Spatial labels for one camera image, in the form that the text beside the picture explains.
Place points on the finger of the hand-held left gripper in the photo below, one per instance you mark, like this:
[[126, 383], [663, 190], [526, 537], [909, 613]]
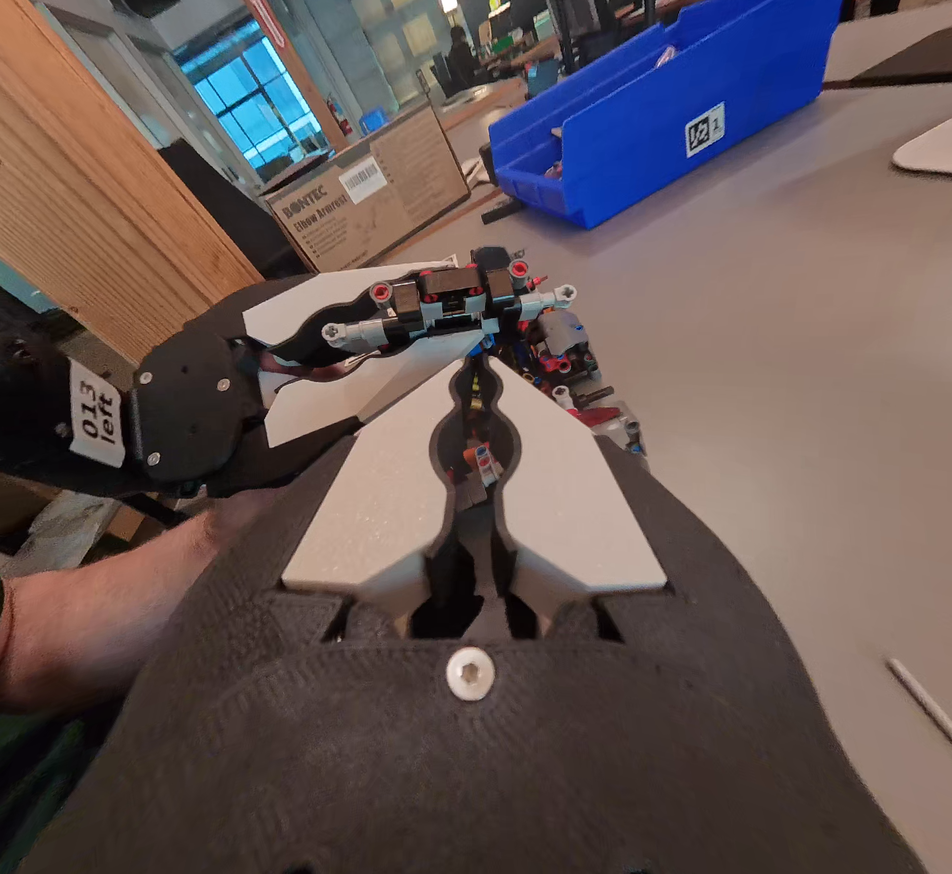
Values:
[[312, 301], [320, 405]]

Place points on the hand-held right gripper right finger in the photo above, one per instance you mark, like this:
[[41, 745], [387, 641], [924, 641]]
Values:
[[587, 509]]

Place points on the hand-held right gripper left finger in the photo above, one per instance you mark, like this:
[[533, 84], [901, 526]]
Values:
[[372, 509]]

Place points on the small black lego assembly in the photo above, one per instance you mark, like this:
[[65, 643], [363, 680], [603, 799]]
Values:
[[446, 301]]

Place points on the large grey lego model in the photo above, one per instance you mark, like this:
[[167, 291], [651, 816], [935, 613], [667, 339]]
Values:
[[565, 353]]

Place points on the person's left forearm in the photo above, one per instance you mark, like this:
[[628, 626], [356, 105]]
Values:
[[97, 614]]

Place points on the brown cardboard box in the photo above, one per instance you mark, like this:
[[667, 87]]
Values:
[[372, 197]]

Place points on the red fire extinguisher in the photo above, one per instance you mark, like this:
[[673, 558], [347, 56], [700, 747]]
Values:
[[336, 117]]

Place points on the blue crate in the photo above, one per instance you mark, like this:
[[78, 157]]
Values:
[[372, 121]]

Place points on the wooden pillar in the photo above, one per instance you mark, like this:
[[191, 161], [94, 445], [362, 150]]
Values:
[[97, 205]]

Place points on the white rod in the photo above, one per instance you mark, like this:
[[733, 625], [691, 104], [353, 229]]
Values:
[[922, 699]]

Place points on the green sweater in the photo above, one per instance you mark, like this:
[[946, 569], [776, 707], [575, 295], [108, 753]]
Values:
[[37, 777]]

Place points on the blue storage bin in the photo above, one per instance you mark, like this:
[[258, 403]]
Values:
[[669, 93]]

